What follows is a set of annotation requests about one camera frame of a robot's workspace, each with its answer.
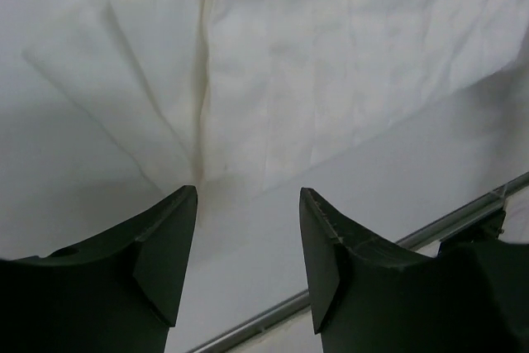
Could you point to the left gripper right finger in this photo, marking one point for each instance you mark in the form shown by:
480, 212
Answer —
413, 287

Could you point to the aluminium front table rail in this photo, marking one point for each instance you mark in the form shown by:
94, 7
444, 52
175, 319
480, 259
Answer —
351, 274

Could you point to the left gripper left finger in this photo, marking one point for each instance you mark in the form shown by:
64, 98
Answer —
118, 291

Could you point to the white pleated skirt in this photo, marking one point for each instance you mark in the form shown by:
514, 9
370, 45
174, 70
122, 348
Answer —
246, 94

